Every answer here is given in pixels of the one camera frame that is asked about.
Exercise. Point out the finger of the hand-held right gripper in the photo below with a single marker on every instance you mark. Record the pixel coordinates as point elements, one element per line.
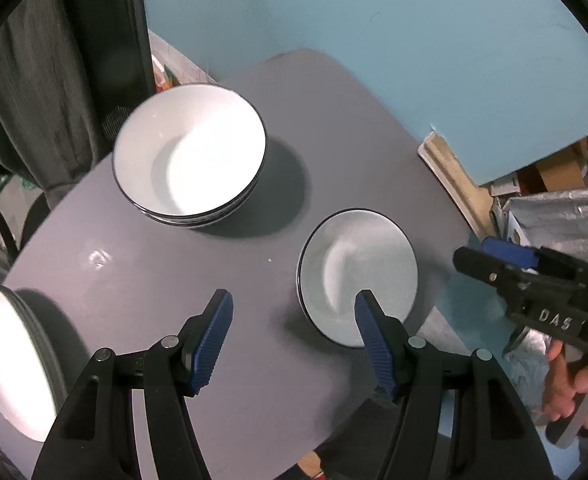
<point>509,252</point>
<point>494,275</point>

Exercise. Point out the wooden trim strip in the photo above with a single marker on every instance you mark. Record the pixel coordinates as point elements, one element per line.
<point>454,180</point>

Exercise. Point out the black mesh office chair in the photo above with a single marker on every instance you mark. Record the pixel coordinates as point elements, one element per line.
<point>108,25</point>

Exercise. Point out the dark grey fleece jacket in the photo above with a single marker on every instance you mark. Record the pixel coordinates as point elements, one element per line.
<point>28,85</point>

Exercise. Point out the brown cardboard box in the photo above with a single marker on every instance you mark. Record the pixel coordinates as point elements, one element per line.
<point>554,165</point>

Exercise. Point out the silver foil bag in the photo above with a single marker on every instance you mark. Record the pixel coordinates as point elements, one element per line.
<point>549,215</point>

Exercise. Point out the plastic bag with orange packet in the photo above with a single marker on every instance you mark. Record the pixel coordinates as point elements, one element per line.
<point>161,75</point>

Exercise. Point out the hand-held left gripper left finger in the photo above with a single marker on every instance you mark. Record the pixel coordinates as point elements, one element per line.
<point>211,345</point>

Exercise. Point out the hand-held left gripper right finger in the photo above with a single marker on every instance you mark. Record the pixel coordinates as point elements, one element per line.
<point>376,345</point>

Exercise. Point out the ribbed white black-rimmed bowl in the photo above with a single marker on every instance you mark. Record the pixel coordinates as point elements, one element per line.
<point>198,160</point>

